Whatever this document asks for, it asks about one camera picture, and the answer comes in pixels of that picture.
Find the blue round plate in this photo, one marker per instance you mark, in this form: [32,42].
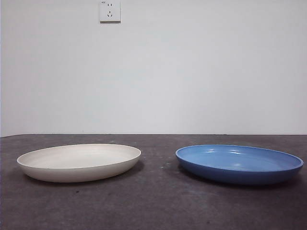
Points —
[237,158]

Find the white round plate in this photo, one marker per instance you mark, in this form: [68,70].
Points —
[79,159]

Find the white wall socket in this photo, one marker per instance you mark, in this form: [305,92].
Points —
[110,12]

